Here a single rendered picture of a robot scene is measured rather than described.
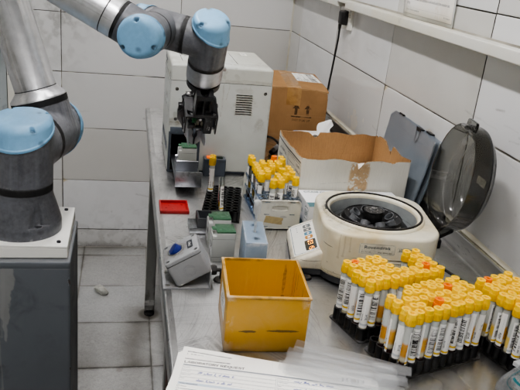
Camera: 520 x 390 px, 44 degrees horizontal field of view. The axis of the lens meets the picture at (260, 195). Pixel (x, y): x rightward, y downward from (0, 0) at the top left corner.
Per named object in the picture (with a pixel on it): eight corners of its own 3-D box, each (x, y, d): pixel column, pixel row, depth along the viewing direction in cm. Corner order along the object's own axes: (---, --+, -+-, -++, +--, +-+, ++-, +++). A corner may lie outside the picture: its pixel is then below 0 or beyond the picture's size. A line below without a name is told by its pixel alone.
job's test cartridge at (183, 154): (176, 166, 168) (177, 143, 166) (194, 166, 169) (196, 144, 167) (177, 171, 165) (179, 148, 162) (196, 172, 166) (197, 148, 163)
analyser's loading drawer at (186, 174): (169, 160, 178) (170, 142, 176) (193, 161, 180) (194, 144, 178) (174, 186, 160) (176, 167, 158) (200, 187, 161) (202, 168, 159)
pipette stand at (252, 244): (230, 265, 127) (234, 220, 124) (265, 267, 128) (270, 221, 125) (233, 290, 118) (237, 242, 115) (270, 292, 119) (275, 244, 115)
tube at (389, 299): (385, 358, 102) (397, 299, 98) (374, 356, 102) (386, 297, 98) (384, 352, 103) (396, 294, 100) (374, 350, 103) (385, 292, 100)
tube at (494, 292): (477, 346, 108) (491, 290, 104) (474, 340, 110) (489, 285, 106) (487, 347, 108) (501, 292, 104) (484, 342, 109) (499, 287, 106)
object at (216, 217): (205, 239, 138) (206, 210, 135) (227, 239, 139) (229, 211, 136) (206, 248, 134) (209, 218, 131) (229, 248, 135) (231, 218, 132)
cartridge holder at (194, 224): (186, 224, 144) (188, 209, 143) (226, 224, 146) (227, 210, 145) (189, 234, 139) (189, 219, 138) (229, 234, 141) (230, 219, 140)
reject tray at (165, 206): (159, 202, 154) (159, 199, 154) (186, 203, 156) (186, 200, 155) (159, 213, 148) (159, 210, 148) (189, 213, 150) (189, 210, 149)
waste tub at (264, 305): (217, 307, 112) (221, 256, 109) (291, 309, 114) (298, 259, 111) (221, 352, 100) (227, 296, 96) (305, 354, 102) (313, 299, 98)
